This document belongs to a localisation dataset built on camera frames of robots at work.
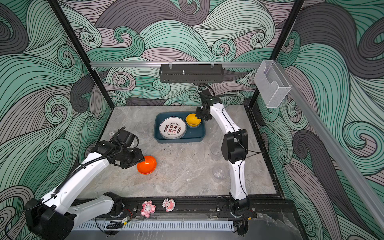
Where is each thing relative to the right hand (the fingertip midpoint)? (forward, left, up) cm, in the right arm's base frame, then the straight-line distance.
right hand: (200, 115), depth 95 cm
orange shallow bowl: (-30, +31, -10) cm, 44 cm away
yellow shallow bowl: (+5, +5, -11) cm, 13 cm away
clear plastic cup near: (-32, -11, -14) cm, 37 cm away
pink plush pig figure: (-51, +27, -10) cm, 58 cm away
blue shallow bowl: (-1, +4, -12) cm, 13 cm away
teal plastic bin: (-7, +5, -12) cm, 15 cm away
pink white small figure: (-49, +16, -11) cm, 53 cm away
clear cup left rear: (-2, +41, -11) cm, 42 cm away
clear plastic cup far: (-18, -10, -12) cm, 24 cm away
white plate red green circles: (-1, +19, -12) cm, 22 cm away
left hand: (-30, +31, 0) cm, 43 cm away
